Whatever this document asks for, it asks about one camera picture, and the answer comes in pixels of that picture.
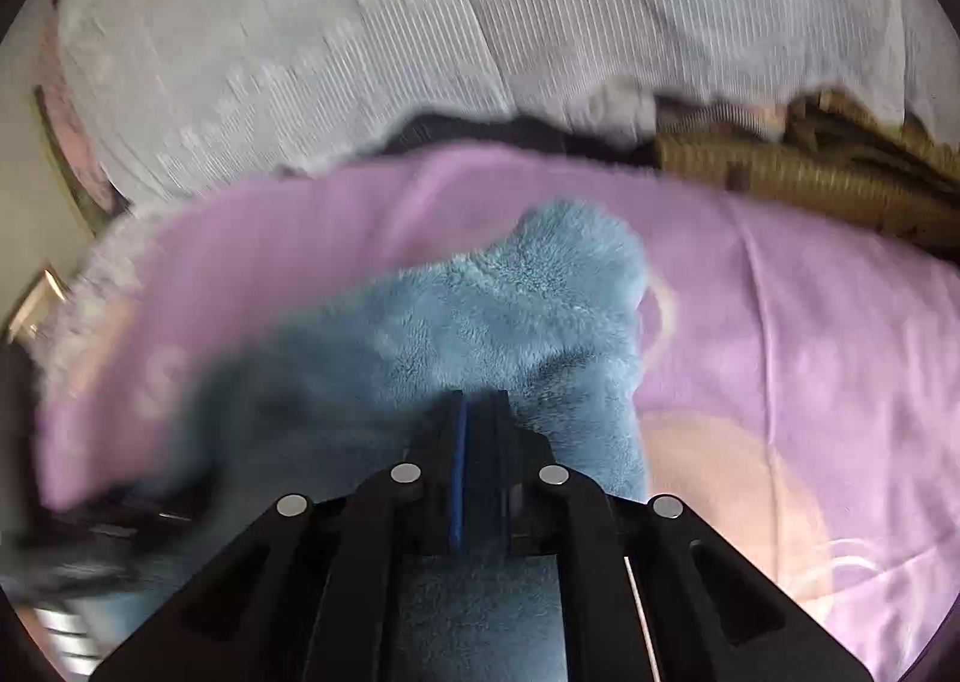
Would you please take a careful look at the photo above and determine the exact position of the white lace cover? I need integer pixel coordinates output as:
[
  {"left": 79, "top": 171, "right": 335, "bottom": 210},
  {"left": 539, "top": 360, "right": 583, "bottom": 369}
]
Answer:
[{"left": 56, "top": 0, "right": 935, "bottom": 207}]

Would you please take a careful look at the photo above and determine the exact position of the wooden bed frame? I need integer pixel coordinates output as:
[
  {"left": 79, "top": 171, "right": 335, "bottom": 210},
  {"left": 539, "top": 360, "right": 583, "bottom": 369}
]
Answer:
[{"left": 31, "top": 86, "right": 110, "bottom": 237}]

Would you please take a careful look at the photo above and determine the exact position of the brown woven mat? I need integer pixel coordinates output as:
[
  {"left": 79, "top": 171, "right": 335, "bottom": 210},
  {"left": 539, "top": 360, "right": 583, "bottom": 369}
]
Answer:
[{"left": 651, "top": 89, "right": 960, "bottom": 254}]

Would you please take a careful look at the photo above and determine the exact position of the dark cloth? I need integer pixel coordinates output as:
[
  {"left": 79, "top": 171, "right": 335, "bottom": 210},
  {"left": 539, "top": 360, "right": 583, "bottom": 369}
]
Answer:
[{"left": 371, "top": 110, "right": 657, "bottom": 167}]

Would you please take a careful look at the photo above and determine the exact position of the purple printed blanket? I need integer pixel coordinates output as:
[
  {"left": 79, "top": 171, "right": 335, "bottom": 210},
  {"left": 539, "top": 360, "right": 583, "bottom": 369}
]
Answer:
[{"left": 34, "top": 146, "right": 960, "bottom": 682}]

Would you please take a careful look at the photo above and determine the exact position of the blue fleece garment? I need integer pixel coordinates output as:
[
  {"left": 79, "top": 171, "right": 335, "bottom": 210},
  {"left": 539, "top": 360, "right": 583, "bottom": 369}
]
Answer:
[{"left": 97, "top": 198, "right": 650, "bottom": 682}]

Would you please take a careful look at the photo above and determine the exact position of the pink bedding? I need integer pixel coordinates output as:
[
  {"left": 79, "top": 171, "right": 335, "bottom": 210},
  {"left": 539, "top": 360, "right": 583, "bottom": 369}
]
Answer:
[{"left": 37, "top": 0, "right": 132, "bottom": 218}]

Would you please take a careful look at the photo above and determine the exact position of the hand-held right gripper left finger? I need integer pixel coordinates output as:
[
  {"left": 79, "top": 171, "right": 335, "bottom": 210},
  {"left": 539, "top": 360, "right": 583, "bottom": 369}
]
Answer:
[{"left": 90, "top": 389, "right": 470, "bottom": 682}]

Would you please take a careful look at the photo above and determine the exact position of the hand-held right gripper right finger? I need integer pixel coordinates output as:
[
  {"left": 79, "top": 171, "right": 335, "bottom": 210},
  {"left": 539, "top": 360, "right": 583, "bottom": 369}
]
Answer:
[{"left": 466, "top": 388, "right": 875, "bottom": 682}]

